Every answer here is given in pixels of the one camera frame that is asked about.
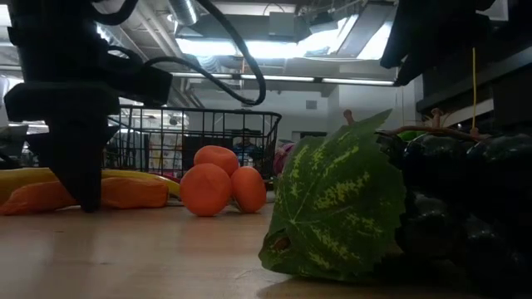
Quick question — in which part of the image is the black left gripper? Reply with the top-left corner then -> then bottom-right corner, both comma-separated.
3,37 -> 122,213

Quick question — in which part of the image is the orange carrot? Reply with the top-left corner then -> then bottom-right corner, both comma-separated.
0,177 -> 170,217

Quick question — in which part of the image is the yellow banana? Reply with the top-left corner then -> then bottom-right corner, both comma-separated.
0,167 -> 182,205

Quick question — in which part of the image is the black grape bunch with leaf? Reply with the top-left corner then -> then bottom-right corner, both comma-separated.
258,108 -> 532,298

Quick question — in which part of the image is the fluorescent ceiling light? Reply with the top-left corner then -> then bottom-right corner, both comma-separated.
170,71 -> 234,81
321,76 -> 396,87
239,74 -> 317,83

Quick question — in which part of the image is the bunch of orange tomatoes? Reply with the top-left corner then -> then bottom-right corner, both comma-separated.
179,145 -> 268,218

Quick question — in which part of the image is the person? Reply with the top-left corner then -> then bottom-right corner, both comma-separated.
231,129 -> 263,167

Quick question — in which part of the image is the black wire basket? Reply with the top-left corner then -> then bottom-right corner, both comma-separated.
101,105 -> 283,181

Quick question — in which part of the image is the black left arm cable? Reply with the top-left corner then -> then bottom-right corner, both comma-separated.
143,0 -> 268,107

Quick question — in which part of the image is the silver ventilation duct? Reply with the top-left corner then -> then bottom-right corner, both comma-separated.
167,0 -> 201,27

